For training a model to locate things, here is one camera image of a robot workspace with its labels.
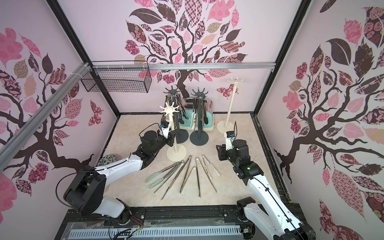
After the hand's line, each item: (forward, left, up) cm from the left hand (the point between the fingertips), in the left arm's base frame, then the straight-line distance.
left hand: (178, 132), depth 84 cm
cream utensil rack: (-3, +5, -20) cm, 21 cm away
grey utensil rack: (+9, -13, -19) cm, 25 cm away
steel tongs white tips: (+5, -9, +3) cm, 11 cm away
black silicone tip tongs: (+9, -4, +5) cm, 11 cm away
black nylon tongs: (+7, -16, +3) cm, 18 cm away
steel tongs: (-7, -11, -20) cm, 24 cm away
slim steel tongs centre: (-18, -4, -18) cm, 26 cm away
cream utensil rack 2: (+19, -33, -18) cm, 42 cm away
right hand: (-8, -24, 0) cm, 25 cm away
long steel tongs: (-12, -1, -20) cm, 23 cm away
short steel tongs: (-20, -6, -20) cm, 29 cm away
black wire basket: (+35, +40, +15) cm, 55 cm away
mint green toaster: (+25, -6, -2) cm, 25 cm away
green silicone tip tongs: (-12, +2, -18) cm, 22 cm away
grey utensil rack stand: (+13, 0, -19) cm, 23 cm away
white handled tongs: (-14, -17, -19) cm, 29 cm away
